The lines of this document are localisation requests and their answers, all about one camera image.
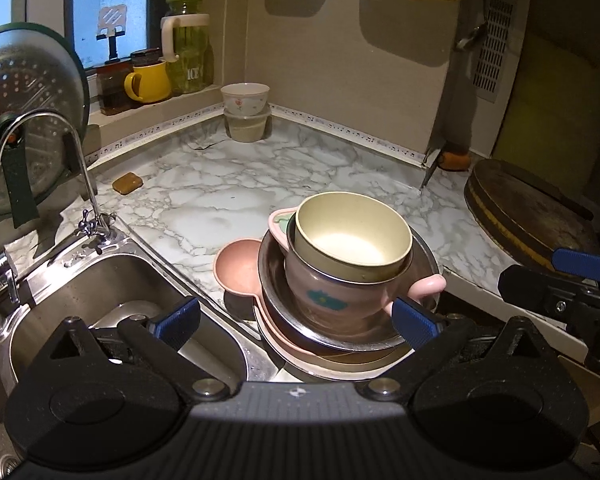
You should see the large steel bowl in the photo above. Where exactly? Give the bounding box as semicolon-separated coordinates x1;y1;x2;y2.
258;214;445;352

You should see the large white rimmed plate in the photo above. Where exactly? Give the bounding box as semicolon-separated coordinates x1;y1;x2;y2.
253;306;415;382

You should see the pink bear-shaped plate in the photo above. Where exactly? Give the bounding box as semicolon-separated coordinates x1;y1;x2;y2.
213;238;411;364

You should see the pink handled steel-lined bowl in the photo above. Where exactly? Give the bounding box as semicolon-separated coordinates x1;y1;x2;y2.
263;208;446;337

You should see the cream plastic bowl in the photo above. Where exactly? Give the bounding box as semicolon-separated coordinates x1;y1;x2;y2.
294;192;413;283

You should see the round wooden cutting board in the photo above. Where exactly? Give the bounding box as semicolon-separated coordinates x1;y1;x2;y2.
464;159;600;271

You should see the stainless steel sink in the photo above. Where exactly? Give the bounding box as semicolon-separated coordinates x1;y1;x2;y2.
0;238;278;392

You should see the chrome faucet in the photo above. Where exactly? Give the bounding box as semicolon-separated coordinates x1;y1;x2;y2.
0;108;111;240

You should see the brown soap bar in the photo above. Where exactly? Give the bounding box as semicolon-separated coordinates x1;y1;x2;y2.
111;172;144;196

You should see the yellow mug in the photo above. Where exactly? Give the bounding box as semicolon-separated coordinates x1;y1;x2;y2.
124;61;172;104

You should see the white floral bowl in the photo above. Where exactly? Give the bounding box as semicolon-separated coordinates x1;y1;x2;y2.
221;82;270;116

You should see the dark glass jar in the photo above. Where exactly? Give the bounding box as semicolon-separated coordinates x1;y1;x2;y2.
96;58;134;116

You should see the glass pot lid green rim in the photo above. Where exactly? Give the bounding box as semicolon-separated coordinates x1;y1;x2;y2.
0;23;90;228

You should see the green glass pitcher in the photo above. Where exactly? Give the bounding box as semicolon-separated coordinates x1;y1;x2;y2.
160;0;214;96

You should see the orange handled knife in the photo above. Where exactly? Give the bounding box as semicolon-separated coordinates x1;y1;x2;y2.
420;142;471;188

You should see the white wall vent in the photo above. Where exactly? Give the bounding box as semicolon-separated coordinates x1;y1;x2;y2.
471;0;514;103

